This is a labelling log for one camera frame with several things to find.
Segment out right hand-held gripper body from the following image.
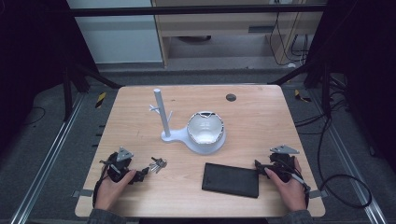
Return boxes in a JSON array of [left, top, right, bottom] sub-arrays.
[[268, 144, 301, 184]]

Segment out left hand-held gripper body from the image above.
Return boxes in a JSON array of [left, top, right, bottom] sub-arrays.
[[100, 147, 135, 184]]

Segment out bunch of silver keys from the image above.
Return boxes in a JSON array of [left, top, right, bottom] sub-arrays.
[[148, 156, 168, 175]]

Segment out black wallet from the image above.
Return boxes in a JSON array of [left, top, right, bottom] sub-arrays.
[[201, 161, 261, 199]]

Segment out white key holder stand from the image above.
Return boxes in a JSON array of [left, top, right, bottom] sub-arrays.
[[148, 88, 227, 156]]

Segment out person's left hand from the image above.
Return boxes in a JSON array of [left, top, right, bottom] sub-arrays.
[[93, 168, 137, 213]]

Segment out person's right hand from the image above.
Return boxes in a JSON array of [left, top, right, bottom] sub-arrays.
[[263, 157, 308, 213]]

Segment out grey tape tab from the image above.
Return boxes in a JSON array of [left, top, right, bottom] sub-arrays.
[[308, 189, 329, 200], [72, 189, 94, 199]]

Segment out yellow black tape strip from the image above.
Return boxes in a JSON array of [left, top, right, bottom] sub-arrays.
[[293, 89, 312, 104], [94, 91, 107, 109]]

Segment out black metal stand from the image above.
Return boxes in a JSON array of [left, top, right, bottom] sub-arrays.
[[267, 61, 332, 119], [61, 61, 123, 123]]

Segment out white cabinet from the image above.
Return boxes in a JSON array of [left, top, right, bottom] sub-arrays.
[[66, 0, 164, 65]]

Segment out black curtain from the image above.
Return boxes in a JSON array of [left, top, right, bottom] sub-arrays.
[[0, 0, 100, 153], [306, 0, 396, 175]]

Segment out black horizontal bar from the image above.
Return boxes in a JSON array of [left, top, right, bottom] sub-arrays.
[[66, 5, 329, 18]]

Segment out right hand-held gripper cable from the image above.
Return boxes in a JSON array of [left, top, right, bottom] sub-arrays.
[[279, 161, 312, 209]]

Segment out hand-held gripper cable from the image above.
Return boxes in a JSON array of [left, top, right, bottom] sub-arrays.
[[279, 161, 312, 209], [92, 159, 114, 209]]

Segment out left hand-held gripper cable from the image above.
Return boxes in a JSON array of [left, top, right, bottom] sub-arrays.
[[92, 159, 114, 209]]

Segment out aluminium floor rail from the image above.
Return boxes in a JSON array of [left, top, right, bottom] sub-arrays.
[[8, 92, 86, 224], [311, 90, 389, 224]]

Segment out black floor cable loop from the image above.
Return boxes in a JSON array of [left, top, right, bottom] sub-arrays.
[[293, 74, 374, 210]]

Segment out black hanging desk cables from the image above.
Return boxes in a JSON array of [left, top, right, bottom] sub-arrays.
[[268, 11, 310, 67]]

